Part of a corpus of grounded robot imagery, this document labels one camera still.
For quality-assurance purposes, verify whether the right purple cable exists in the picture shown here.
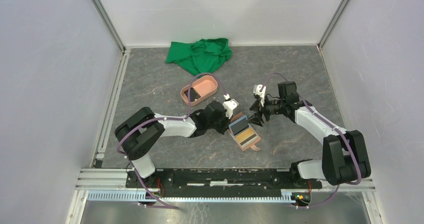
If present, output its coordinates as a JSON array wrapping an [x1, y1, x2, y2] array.
[[259, 72, 363, 210]]

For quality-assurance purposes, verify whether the pink oval tray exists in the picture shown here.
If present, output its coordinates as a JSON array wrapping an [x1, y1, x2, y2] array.
[[180, 75, 219, 106]]

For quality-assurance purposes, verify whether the gold credit card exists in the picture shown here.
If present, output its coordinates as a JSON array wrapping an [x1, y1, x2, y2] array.
[[237, 133, 260, 148]]

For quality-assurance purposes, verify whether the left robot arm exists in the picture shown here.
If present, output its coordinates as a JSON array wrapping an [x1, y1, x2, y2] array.
[[114, 99, 239, 188]]

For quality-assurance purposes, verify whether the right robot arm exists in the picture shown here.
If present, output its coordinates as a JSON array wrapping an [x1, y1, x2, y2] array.
[[248, 81, 372, 188]]

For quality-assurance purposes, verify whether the dark credit card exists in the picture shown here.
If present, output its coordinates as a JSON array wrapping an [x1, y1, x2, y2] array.
[[229, 116, 249, 136]]

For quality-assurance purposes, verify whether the brown leather card holder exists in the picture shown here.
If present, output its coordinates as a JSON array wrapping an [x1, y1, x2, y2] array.
[[230, 112, 261, 151]]

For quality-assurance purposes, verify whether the green cloth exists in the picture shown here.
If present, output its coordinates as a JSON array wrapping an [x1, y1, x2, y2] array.
[[165, 38, 233, 76]]

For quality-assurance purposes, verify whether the black card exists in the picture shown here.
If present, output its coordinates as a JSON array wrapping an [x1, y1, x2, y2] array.
[[185, 88, 200, 102]]

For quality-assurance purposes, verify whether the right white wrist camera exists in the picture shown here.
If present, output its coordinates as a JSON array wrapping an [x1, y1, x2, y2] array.
[[253, 84, 266, 107]]

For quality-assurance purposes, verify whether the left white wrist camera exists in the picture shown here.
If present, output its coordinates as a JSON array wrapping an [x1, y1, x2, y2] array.
[[222, 94, 239, 119]]

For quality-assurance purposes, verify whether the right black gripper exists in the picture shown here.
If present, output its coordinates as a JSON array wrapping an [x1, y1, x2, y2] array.
[[246, 94, 286, 127]]

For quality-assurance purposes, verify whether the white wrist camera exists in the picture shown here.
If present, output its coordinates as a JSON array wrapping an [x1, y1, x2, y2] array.
[[253, 84, 266, 107], [222, 94, 239, 119]]

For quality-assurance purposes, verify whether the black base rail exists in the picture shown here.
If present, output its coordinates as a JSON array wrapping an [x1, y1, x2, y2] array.
[[143, 168, 322, 197]]

